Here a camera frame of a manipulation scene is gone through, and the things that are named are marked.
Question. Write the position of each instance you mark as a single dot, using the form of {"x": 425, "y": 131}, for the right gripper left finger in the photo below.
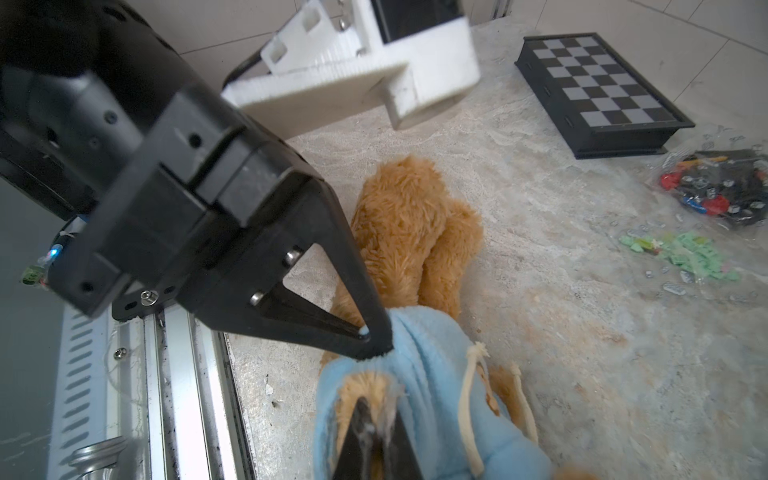
{"x": 356, "y": 456}

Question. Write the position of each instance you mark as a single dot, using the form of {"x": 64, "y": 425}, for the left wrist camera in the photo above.
{"x": 415, "y": 59}

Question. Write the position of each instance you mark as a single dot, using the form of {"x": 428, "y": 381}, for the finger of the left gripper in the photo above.
{"x": 244, "y": 292}

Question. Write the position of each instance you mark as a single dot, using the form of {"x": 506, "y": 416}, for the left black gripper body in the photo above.
{"x": 193, "y": 197}

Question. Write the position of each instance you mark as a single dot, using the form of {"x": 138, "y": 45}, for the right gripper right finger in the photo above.
{"x": 399, "y": 459}

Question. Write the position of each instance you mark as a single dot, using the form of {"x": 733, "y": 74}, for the light blue bear hoodie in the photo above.
{"x": 446, "y": 416}

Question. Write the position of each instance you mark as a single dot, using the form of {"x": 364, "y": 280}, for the left circuit board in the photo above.
{"x": 35, "y": 275}

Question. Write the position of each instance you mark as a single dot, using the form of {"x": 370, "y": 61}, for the bag of colourful pieces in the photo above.
{"x": 726, "y": 184}

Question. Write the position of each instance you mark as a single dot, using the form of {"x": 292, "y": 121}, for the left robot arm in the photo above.
{"x": 82, "y": 84}

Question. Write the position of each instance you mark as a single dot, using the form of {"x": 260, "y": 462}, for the brown teddy bear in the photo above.
{"x": 417, "y": 242}

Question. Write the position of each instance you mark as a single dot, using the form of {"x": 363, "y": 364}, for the black white chessboard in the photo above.
{"x": 600, "y": 104}

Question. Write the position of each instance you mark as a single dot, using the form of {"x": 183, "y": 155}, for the small green pieces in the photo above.
{"x": 689, "y": 251}

